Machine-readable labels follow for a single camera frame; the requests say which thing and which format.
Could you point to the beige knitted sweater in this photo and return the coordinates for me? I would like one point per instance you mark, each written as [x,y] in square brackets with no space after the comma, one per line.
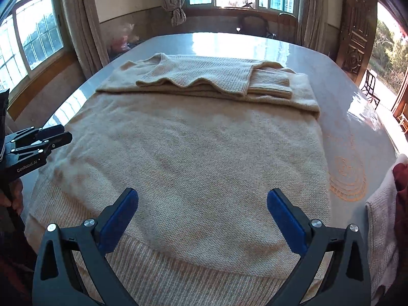
[191,165]

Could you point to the lace table mat gold trim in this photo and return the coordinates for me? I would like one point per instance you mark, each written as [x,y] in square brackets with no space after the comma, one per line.
[347,172]

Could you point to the beige curtain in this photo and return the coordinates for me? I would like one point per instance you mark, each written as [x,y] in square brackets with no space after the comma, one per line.
[312,12]
[83,22]

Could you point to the grey tied curtain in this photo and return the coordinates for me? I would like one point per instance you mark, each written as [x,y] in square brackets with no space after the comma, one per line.
[175,3]

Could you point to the outdoor metal chair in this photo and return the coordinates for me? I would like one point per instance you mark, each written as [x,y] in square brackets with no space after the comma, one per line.
[370,89]

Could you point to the pink plastic bag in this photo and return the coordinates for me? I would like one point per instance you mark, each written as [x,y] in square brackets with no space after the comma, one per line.
[122,38]

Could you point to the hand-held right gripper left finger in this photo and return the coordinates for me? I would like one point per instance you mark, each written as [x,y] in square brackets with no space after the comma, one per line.
[118,220]

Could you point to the dark round-back chair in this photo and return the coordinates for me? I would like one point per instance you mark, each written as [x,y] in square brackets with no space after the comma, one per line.
[253,25]

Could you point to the wooden slatted chair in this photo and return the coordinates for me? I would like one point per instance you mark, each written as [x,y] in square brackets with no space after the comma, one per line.
[287,27]

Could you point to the person's left hand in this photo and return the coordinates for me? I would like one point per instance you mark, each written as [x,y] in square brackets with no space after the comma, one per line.
[18,197]

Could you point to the white knitted cloth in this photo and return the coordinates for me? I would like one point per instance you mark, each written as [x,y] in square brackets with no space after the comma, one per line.
[381,223]

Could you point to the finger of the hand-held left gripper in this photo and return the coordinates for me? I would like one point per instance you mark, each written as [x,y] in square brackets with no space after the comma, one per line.
[54,142]
[47,131]

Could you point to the side window wooden frame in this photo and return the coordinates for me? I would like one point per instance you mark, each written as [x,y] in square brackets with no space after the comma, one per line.
[35,38]

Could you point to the carved wooden door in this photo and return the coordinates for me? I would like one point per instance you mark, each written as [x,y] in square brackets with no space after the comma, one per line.
[357,28]

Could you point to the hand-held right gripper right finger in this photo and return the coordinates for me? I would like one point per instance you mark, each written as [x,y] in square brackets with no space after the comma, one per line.
[287,221]

